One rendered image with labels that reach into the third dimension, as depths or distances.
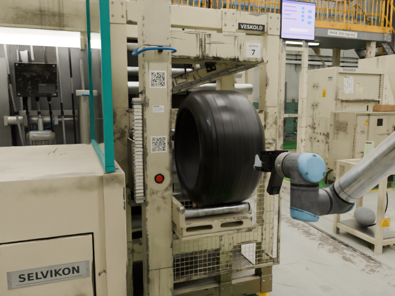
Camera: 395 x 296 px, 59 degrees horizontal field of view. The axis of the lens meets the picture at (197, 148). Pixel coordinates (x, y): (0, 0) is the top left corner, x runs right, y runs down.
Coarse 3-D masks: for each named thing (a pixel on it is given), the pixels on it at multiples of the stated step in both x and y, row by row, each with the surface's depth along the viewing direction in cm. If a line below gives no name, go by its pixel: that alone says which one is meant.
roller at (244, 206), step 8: (192, 208) 160; (200, 208) 161; (208, 208) 162; (216, 208) 163; (224, 208) 164; (232, 208) 165; (240, 208) 167; (248, 208) 168; (192, 216) 159; (200, 216) 161
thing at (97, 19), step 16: (96, 0) 79; (96, 16) 81; (96, 32) 83; (96, 48) 85; (96, 64) 88; (96, 80) 90; (96, 96) 93; (96, 112) 96; (112, 112) 69; (96, 128) 99; (112, 128) 69; (96, 144) 103; (112, 144) 69; (112, 160) 70
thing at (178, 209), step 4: (176, 200) 163; (172, 204) 163; (176, 204) 157; (180, 204) 157; (172, 208) 163; (176, 208) 157; (180, 208) 153; (184, 208) 153; (172, 212) 164; (176, 212) 157; (180, 212) 153; (184, 212) 153; (172, 216) 164; (176, 216) 157; (180, 216) 153; (184, 216) 154; (176, 220) 157; (180, 220) 153; (184, 220) 154; (176, 224) 158; (180, 224) 153; (184, 224) 154
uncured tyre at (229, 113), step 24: (192, 96) 164; (216, 96) 158; (240, 96) 162; (192, 120) 195; (216, 120) 148; (240, 120) 152; (192, 144) 200; (216, 144) 146; (240, 144) 149; (264, 144) 156; (192, 168) 198; (216, 168) 147; (240, 168) 150; (192, 192) 165; (216, 192) 153; (240, 192) 158
